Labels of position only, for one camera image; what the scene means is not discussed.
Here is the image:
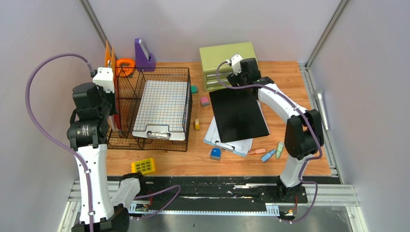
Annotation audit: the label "red folder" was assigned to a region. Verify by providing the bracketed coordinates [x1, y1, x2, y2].
[114, 74, 121, 131]

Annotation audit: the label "orange folder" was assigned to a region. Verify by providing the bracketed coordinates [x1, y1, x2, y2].
[104, 40, 117, 78]

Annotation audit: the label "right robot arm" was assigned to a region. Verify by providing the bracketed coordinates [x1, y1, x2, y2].
[226, 54, 323, 202]

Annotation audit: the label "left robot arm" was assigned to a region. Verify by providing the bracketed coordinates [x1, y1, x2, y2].
[67, 83, 148, 232]

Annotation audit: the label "green drawer cabinet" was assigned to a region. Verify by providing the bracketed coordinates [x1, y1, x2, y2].
[199, 42, 256, 92]

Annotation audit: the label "black folder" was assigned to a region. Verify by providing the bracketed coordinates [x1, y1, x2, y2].
[209, 88, 270, 143]

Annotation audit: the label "pink eraser block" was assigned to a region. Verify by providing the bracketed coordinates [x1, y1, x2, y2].
[200, 96, 210, 107]

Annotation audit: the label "white grid clipboard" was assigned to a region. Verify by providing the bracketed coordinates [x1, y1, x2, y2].
[132, 80, 189, 141]

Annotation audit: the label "green eraser block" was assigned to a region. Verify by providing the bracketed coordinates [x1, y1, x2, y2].
[191, 85, 199, 94]

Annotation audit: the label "yellow grid box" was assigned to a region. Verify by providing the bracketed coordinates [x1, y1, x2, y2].
[131, 158, 156, 175]

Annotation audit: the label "blue clipboard with papers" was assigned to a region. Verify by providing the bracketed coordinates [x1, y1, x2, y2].
[203, 117, 253, 157]

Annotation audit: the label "yellow eraser block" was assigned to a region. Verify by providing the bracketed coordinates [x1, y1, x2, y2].
[194, 119, 200, 131]

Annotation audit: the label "orange highlighter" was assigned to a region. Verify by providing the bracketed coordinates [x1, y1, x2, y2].
[248, 148, 266, 155]

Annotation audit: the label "green highlighter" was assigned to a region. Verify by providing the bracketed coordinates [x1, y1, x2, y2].
[276, 142, 284, 159]

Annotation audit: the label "blue highlighter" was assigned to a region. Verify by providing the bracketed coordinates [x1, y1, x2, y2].
[261, 149, 276, 162]

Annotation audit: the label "blue stamp block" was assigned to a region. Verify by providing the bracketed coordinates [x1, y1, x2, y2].
[210, 148, 221, 160]

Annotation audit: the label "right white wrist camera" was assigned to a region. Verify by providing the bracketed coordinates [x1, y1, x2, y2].
[226, 53, 243, 75]

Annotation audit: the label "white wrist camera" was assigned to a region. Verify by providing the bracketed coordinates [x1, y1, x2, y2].
[226, 53, 243, 75]
[92, 67, 115, 93]

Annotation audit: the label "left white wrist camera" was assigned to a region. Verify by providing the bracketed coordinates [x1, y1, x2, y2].
[92, 67, 115, 93]

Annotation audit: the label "black wire basket organizer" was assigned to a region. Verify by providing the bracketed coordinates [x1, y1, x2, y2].
[107, 67, 192, 152]

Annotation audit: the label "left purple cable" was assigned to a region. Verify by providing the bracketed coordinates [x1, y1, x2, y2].
[25, 53, 182, 232]

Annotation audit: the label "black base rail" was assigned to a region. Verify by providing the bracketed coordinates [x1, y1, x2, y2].
[107, 175, 342, 214]

